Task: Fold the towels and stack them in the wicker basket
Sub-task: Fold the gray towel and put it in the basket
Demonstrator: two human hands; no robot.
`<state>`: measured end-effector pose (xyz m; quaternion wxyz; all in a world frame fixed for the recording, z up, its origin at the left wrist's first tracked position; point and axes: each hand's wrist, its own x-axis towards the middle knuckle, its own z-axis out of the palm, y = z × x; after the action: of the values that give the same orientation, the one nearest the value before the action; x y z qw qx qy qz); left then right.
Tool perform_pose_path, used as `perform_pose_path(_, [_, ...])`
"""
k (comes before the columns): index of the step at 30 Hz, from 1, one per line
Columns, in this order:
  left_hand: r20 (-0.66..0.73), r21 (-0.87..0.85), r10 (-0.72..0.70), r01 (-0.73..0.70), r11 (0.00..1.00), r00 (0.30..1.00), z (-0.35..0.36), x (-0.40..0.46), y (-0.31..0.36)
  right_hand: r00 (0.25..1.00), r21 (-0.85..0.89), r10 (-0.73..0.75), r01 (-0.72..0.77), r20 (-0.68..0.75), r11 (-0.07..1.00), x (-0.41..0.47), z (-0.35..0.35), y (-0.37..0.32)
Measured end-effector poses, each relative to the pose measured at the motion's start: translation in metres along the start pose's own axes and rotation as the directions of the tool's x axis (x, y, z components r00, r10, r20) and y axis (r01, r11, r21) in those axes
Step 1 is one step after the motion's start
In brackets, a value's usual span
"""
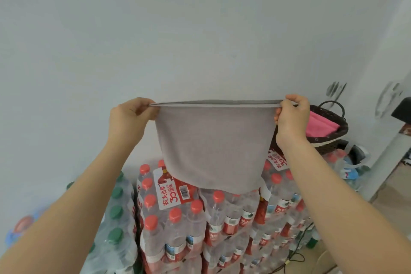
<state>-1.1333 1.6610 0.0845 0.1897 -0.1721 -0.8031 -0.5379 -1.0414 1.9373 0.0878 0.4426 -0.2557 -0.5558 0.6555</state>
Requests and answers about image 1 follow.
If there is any person's right hand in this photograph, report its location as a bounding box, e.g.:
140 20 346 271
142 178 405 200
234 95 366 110
274 94 311 152

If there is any stack of bottled water packs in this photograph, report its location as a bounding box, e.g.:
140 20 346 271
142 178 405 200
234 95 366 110
64 148 373 274

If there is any person's right forearm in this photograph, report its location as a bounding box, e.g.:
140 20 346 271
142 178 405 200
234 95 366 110
279 139 411 274

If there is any person's left forearm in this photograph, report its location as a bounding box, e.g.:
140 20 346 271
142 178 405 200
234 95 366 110
0 135 145 274

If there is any black cable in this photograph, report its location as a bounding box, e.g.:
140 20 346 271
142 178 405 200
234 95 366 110
282 222 317 274

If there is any brown woven basket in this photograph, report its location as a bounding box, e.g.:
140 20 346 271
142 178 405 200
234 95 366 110
269 100 349 155

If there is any grey towel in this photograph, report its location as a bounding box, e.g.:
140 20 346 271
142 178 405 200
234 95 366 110
149 99 298 195

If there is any blue lidded water jug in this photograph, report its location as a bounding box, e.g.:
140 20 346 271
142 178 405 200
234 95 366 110
5 208 44 249

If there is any person's left hand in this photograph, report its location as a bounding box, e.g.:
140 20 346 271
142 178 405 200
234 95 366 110
107 97 160 153

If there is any black bag white rim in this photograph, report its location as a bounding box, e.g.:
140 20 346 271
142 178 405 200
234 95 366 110
337 140 370 169

